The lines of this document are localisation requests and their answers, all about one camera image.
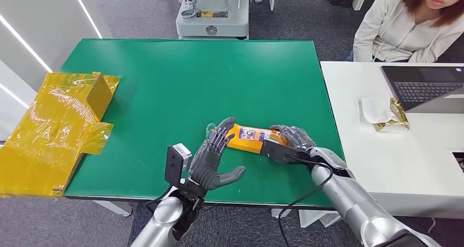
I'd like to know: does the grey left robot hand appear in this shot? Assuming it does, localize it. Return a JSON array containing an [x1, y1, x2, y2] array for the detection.
[[188, 117, 246, 192]]

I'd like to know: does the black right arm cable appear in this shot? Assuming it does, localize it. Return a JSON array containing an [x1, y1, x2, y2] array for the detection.
[[277, 153, 333, 247]]

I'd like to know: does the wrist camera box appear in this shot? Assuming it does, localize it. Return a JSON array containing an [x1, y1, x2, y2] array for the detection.
[[260, 139, 312, 165], [165, 143, 193, 186]]

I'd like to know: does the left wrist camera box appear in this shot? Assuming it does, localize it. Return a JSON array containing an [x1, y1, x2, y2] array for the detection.
[[165, 143, 193, 186]]

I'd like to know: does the dark grey laptop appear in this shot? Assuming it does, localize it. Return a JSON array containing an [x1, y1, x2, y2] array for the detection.
[[381, 65, 464, 114]]

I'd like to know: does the person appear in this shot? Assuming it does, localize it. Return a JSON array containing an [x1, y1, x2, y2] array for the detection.
[[344, 0, 464, 64]]

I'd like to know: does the yellow taped cardboard box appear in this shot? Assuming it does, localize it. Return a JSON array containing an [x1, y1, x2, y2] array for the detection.
[[0, 71, 121, 199]]

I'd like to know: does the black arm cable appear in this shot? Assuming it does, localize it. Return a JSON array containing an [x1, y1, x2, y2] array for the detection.
[[144, 185, 173, 214], [277, 153, 333, 247]]

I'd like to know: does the orange plastic bottle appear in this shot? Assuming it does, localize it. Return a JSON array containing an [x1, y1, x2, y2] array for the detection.
[[206, 122, 291, 154]]

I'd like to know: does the grey machine base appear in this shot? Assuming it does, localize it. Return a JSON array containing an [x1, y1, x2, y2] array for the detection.
[[175, 0, 251, 41]]

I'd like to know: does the white desk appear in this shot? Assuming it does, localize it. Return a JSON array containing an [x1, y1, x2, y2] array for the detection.
[[320, 61, 464, 220]]

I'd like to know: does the green table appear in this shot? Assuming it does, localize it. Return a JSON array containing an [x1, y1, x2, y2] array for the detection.
[[62, 38, 358, 228]]

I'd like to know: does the white tissue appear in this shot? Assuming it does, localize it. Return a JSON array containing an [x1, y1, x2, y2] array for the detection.
[[361, 95, 399, 124]]

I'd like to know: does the gold foil wrapper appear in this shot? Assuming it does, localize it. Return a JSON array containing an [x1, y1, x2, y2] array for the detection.
[[374, 97, 410, 133]]

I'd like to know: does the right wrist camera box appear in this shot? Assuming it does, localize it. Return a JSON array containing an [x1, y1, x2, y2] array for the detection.
[[260, 139, 312, 165]]

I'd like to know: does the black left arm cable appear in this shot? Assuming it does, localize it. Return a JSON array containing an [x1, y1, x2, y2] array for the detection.
[[144, 185, 173, 214]]

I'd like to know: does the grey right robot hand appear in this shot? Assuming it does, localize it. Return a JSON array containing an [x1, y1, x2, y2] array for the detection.
[[270, 124, 318, 153]]

